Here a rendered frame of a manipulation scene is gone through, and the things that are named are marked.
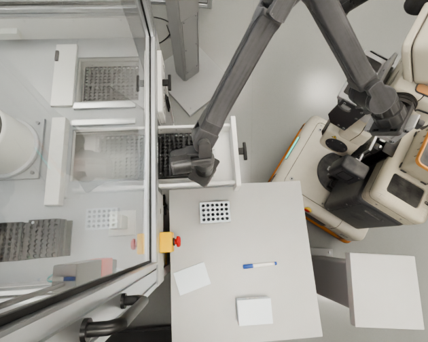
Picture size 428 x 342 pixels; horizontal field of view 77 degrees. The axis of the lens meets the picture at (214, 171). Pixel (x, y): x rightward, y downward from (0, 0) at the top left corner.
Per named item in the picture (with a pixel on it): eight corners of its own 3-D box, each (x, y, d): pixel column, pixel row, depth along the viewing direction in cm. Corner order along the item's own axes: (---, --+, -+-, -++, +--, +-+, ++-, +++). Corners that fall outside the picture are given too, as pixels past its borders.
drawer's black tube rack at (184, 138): (210, 138, 114) (210, 131, 108) (212, 178, 110) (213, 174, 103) (157, 140, 113) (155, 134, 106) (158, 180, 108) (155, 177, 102)
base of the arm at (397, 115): (400, 136, 77) (415, 104, 80) (391, 117, 73) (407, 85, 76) (369, 136, 84) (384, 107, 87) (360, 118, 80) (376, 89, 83)
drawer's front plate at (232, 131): (232, 126, 118) (235, 115, 107) (237, 191, 110) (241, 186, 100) (227, 126, 118) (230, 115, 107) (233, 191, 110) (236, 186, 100)
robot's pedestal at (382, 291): (331, 248, 187) (416, 253, 113) (334, 295, 179) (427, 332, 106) (289, 246, 186) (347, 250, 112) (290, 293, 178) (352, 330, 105)
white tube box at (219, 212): (228, 202, 115) (229, 201, 111) (229, 222, 113) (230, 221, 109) (199, 203, 114) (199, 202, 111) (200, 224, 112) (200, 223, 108)
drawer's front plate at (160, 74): (164, 66, 124) (161, 49, 113) (165, 123, 117) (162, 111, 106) (160, 66, 124) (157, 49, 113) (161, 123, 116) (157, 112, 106)
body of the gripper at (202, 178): (187, 178, 88) (186, 172, 81) (203, 153, 91) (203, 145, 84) (204, 188, 87) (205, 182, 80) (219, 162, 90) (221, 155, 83)
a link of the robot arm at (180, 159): (210, 139, 71) (206, 126, 78) (166, 145, 70) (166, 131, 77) (213, 176, 77) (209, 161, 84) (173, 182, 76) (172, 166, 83)
